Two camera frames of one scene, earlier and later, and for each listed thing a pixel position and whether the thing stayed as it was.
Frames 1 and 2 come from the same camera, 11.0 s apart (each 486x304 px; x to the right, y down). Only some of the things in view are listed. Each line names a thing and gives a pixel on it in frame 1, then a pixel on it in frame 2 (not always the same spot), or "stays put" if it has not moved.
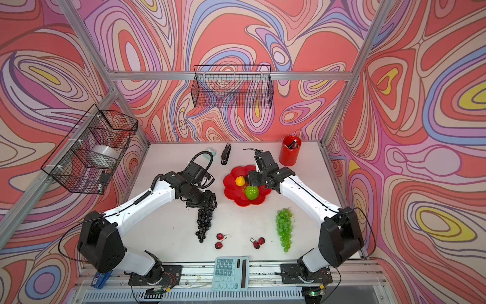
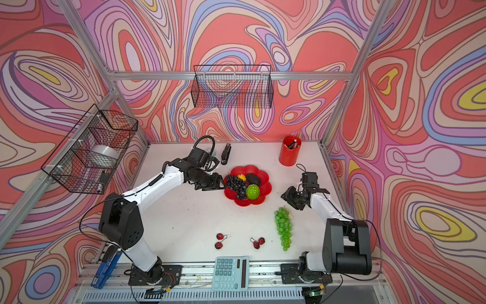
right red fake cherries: (256, 244) stays put
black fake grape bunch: (204, 221) to (233, 183)
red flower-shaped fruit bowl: (236, 193) stays put
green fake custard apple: (252, 192) stays put
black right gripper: (252, 177) to (288, 194)
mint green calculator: (231, 273) stays put
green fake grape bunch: (284, 227) stays put
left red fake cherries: (220, 236) stays put
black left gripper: (208, 201) to (215, 183)
